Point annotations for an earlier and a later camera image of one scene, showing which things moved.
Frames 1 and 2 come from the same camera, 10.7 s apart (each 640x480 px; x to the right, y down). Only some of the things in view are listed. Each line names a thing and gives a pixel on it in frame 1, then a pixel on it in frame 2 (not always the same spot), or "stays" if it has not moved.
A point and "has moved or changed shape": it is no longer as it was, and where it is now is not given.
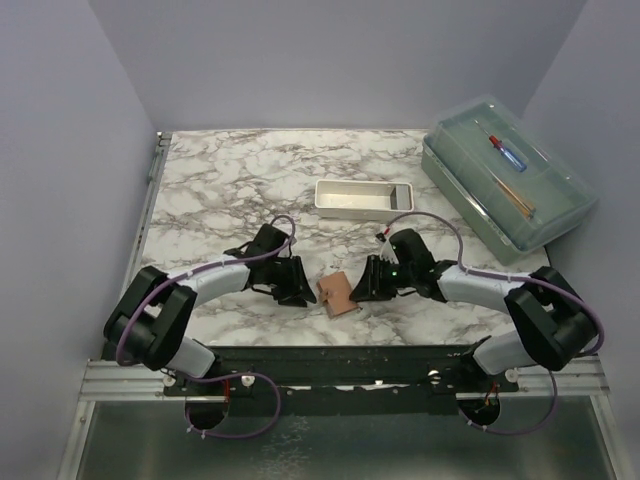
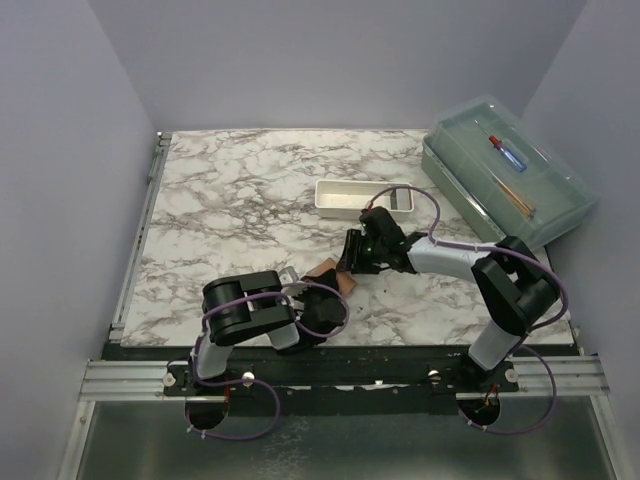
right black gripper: [371, 286] to [351, 258]
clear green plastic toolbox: [507, 177] stays
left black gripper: [298, 291] to [308, 291]
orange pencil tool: [528, 209] stays
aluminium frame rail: [122, 380] stays
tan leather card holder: [335, 293] has moved or changed shape
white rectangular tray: [377, 200] stays
